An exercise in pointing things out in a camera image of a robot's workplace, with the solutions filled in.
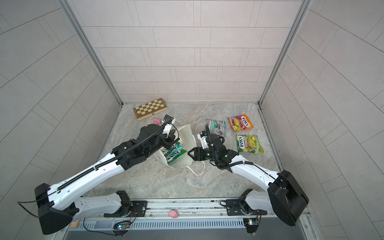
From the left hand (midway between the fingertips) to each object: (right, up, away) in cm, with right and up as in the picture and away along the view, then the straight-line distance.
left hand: (178, 129), depth 70 cm
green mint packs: (-3, -13, +12) cm, 18 cm away
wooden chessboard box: (-27, +11, +39) cm, 49 cm away
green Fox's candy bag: (+40, -11, +22) cm, 47 cm away
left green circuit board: (-24, -41, -5) cm, 48 cm away
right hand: (+6, -14, +9) cm, 18 cm away
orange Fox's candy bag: (+38, +2, +32) cm, 50 cm away
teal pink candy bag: (+22, -1, +30) cm, 37 cm away
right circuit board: (+34, -44, -2) cm, 56 cm away
